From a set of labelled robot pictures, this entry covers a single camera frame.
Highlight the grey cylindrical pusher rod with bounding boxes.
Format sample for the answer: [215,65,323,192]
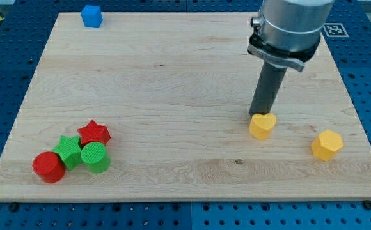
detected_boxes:
[249,61,287,116]

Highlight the black and silver clamp mount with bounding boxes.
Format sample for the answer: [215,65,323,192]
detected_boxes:
[247,34,320,72]

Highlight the yellow heart block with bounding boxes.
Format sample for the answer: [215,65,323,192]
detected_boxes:
[249,113,277,140]

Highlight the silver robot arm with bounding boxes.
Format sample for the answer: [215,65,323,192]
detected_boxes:
[247,0,334,115]

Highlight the yellow hexagon block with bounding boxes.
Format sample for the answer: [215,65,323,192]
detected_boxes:
[311,130,344,162]

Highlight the white fiducial marker tag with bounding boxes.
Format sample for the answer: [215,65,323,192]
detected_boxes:
[324,23,349,38]

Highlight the wooden board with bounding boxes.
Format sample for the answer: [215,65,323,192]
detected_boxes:
[0,13,371,203]

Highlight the red star block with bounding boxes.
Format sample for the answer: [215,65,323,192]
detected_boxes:
[77,120,111,146]

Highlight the blue cube block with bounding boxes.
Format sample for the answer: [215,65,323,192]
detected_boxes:
[81,5,103,28]

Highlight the green cylinder block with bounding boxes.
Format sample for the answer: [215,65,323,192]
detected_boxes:
[81,142,111,173]

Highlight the green star block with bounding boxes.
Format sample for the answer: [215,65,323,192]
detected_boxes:
[52,135,83,171]

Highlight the red cylinder block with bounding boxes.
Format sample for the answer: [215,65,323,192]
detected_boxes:
[32,151,65,183]

